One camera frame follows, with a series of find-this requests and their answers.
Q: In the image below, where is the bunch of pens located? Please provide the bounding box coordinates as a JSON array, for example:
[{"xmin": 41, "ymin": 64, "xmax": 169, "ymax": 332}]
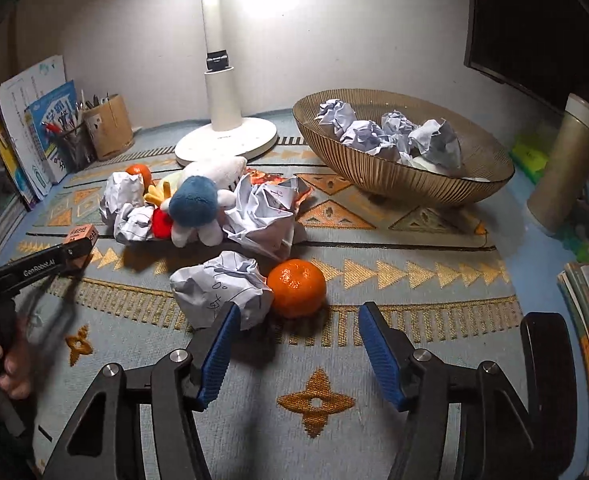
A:
[{"xmin": 42, "ymin": 89, "xmax": 100, "ymax": 136}]

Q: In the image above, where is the amber ribbed glass bowl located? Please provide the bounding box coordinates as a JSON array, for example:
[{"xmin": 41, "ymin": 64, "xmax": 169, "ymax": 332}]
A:
[{"xmin": 292, "ymin": 89, "xmax": 516, "ymax": 208}]

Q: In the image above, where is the white paper ball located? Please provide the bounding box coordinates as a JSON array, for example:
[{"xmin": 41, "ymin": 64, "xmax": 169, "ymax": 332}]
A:
[
  {"xmin": 223, "ymin": 172, "xmax": 308, "ymax": 261},
  {"xmin": 114, "ymin": 205, "xmax": 156, "ymax": 246},
  {"xmin": 381, "ymin": 110, "xmax": 420, "ymax": 143},
  {"xmin": 169, "ymin": 251, "xmax": 274, "ymax": 331},
  {"xmin": 339, "ymin": 120, "xmax": 390, "ymax": 153},
  {"xmin": 407, "ymin": 119, "xmax": 463, "ymax": 168},
  {"xmin": 315, "ymin": 100, "xmax": 358, "ymax": 136},
  {"xmin": 375, "ymin": 142, "xmax": 415, "ymax": 166},
  {"xmin": 99, "ymin": 171, "xmax": 146, "ymax": 231}
]

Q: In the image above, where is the bamboo pen holder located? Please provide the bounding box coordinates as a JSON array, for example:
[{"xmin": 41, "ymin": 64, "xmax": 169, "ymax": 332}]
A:
[{"xmin": 83, "ymin": 93, "xmax": 135, "ymax": 162}]

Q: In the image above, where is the row of standing books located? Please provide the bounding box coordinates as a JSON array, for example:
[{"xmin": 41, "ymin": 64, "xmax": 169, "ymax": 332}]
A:
[{"xmin": 0, "ymin": 55, "xmax": 78, "ymax": 211}]

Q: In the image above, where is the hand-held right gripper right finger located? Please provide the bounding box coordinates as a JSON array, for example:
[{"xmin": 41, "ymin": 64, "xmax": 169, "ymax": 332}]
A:
[{"xmin": 359, "ymin": 301, "xmax": 535, "ymax": 480}]

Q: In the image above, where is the person's left hand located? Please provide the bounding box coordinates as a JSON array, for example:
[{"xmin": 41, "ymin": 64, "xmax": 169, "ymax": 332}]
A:
[{"xmin": 0, "ymin": 319, "xmax": 33, "ymax": 402}]

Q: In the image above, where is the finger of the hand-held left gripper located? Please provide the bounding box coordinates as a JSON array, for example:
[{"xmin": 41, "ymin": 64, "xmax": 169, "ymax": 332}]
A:
[
  {"xmin": 49, "ymin": 236, "xmax": 96, "ymax": 273},
  {"xmin": 17, "ymin": 280, "xmax": 78, "ymax": 356}
]

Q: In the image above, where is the dark monitor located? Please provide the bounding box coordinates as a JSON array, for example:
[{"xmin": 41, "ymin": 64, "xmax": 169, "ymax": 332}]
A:
[{"xmin": 465, "ymin": 0, "xmax": 589, "ymax": 116}]

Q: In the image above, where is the white desk lamp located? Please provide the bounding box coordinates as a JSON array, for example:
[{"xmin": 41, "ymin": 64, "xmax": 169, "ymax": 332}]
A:
[{"xmin": 174, "ymin": 0, "xmax": 279, "ymax": 168}]

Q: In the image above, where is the black mesh pen holder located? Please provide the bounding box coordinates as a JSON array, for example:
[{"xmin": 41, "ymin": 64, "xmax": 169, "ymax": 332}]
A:
[{"xmin": 52, "ymin": 122, "xmax": 98, "ymax": 173}]

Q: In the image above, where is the beige thermos bottle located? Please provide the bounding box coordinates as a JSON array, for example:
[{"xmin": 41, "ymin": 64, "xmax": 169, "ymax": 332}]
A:
[{"xmin": 527, "ymin": 92, "xmax": 589, "ymax": 236}]

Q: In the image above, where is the orange mandarin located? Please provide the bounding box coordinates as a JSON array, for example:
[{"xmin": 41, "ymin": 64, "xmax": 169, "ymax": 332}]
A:
[
  {"xmin": 124, "ymin": 163, "xmax": 154, "ymax": 188},
  {"xmin": 267, "ymin": 258, "xmax": 327, "ymax": 318}
]

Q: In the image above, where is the orange red snack wrapper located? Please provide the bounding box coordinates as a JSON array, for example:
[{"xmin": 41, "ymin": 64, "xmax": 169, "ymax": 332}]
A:
[{"xmin": 244, "ymin": 167, "xmax": 316, "ymax": 213}]

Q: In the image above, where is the small orange carton box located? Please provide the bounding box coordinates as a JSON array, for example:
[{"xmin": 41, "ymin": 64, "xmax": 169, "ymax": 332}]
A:
[{"xmin": 66, "ymin": 224, "xmax": 100, "ymax": 272}]

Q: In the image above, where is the blue red white plush toy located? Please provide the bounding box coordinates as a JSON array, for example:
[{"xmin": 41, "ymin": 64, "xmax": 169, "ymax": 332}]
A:
[{"xmin": 144, "ymin": 156, "xmax": 249, "ymax": 248}]

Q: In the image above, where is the green plastic wrapper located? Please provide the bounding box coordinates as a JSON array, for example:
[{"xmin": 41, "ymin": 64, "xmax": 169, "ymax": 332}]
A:
[{"xmin": 559, "ymin": 220, "xmax": 589, "ymax": 263}]

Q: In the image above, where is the patterned blue table mat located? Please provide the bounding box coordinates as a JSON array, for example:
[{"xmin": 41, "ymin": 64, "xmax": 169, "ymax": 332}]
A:
[{"xmin": 0, "ymin": 122, "xmax": 520, "ymax": 480}]

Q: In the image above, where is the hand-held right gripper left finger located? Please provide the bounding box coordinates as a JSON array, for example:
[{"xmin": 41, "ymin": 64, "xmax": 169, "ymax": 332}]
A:
[{"xmin": 42, "ymin": 301, "xmax": 242, "ymax": 480}]

